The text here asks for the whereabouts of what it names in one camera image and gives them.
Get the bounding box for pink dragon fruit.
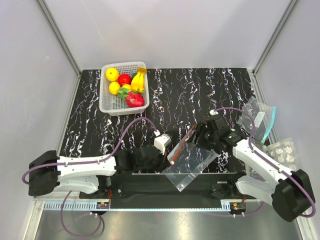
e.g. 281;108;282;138
118;87;145;108

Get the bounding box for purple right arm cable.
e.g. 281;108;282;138
209;106;317;217

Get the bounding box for purple floor cable loop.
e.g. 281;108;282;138
58;190;105;238

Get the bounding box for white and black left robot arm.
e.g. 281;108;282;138
22;145;166;198

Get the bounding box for yellow lemon fruit lower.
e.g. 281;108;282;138
108;81;121;95

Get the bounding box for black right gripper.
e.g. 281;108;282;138
186;122;219;152

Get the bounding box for clear bag with blue zipper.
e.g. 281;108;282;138
242;96;277;144

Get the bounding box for yellow banana bunch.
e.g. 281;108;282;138
131;67;147;94

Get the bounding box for small yellow fruit middle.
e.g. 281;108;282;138
122;84;131;90

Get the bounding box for white slotted cable duct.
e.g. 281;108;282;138
43;201;110;211

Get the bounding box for red apple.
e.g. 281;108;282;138
118;73;132;87

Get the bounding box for white plastic perforated basket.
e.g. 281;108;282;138
99;61;150;116

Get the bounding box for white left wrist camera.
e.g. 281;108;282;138
153;133;172;155

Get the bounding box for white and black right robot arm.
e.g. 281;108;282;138
191;114;316;222

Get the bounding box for clear bag with orange zipper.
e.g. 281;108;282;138
162;125;218;192

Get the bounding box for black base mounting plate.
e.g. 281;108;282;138
79;173;243;210

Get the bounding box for yellow orange fruit top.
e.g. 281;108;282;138
105;67;119;82

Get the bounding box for clear bag of round items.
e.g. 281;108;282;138
262;137;301;171

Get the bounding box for black marble pattern mat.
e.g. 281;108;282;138
59;68;255;158

